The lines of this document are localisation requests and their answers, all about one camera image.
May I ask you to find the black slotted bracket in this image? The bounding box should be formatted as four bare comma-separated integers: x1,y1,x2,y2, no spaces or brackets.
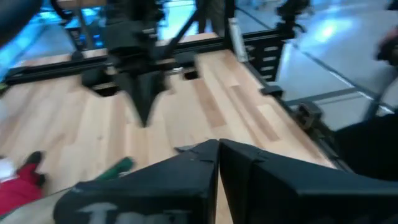
245,34,286,82

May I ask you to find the black metal table frame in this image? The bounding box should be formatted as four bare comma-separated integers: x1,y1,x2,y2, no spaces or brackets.
0,0,398,175

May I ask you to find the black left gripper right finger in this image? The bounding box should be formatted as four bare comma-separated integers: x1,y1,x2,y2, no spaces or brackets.
219,139,398,224

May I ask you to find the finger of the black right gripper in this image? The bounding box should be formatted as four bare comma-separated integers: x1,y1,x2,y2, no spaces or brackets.
115,72,147,128
144,72,170,128

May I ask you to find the black frame clamp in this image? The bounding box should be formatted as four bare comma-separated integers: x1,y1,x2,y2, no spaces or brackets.
294,101,325,131
260,85,284,98

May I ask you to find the red and black garden glove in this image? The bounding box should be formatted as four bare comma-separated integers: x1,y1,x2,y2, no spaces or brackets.
0,151,48,216

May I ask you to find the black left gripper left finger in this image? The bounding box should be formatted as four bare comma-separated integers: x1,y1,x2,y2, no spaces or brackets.
52,138,220,224

